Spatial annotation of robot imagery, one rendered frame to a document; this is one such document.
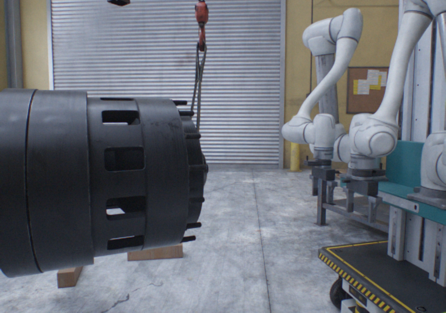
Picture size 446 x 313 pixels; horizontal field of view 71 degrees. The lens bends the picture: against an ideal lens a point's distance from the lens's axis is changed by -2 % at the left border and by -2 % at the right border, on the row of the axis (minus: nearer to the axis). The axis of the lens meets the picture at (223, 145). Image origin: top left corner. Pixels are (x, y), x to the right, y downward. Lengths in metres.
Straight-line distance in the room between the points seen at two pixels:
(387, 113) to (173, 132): 0.68
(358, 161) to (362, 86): 5.54
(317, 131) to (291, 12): 5.36
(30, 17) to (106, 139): 7.19
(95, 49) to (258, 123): 3.61
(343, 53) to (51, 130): 1.29
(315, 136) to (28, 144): 1.13
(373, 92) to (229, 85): 2.80
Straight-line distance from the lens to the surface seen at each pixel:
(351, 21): 1.73
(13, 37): 8.00
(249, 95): 6.36
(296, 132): 1.58
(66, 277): 2.29
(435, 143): 1.39
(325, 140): 1.51
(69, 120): 0.92
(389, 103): 1.17
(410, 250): 1.90
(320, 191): 3.20
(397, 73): 1.25
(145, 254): 2.51
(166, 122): 0.96
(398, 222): 1.85
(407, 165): 1.71
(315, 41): 1.80
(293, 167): 6.16
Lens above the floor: 1.05
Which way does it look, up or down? 5 degrees down
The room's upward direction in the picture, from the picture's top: straight up
